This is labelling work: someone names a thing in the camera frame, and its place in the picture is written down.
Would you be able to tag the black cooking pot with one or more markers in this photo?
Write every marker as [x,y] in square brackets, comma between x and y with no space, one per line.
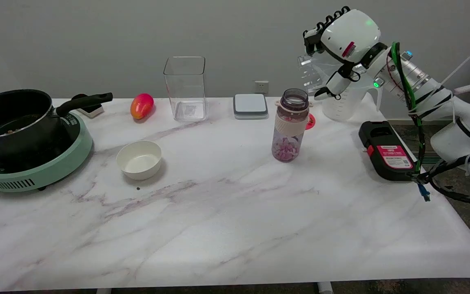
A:
[12,118]

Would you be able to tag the red yellow mango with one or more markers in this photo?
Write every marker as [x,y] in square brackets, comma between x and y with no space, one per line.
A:
[141,105]

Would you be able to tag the black box with red label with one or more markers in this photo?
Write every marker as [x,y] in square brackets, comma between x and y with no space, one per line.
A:
[388,153]

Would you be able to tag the white table leg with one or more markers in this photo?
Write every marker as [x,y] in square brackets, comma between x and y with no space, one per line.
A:
[103,291]
[324,288]

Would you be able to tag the white round bowl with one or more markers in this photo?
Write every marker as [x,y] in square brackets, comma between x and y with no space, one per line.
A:
[139,160]

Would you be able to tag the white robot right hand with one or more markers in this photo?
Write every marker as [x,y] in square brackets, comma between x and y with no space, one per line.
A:
[351,34]

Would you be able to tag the purple bottle with pink pieces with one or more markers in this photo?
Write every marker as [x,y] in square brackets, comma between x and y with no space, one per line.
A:
[289,128]

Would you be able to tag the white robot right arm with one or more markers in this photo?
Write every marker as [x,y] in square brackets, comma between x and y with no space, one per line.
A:
[459,139]

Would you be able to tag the white grey kitchen scale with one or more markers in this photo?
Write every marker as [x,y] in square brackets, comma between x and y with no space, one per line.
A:
[250,105]

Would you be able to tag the large clear measuring jug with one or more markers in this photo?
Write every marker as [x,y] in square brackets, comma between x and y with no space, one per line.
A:
[347,104]

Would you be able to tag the floor vent grille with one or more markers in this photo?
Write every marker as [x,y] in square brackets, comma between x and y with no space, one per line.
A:
[426,158]

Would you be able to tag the white wall outlet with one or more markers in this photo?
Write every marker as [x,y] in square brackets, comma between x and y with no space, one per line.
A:
[261,86]

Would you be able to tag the clear square plastic container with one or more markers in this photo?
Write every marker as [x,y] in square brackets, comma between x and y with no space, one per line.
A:
[186,92]

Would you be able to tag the small clear measuring cup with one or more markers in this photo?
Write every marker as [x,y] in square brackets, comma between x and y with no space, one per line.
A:
[314,73]

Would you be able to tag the black and white small device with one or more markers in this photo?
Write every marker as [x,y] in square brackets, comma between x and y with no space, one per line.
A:
[92,109]

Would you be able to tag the green induction cooker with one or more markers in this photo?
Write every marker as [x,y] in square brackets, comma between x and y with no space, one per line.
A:
[61,161]

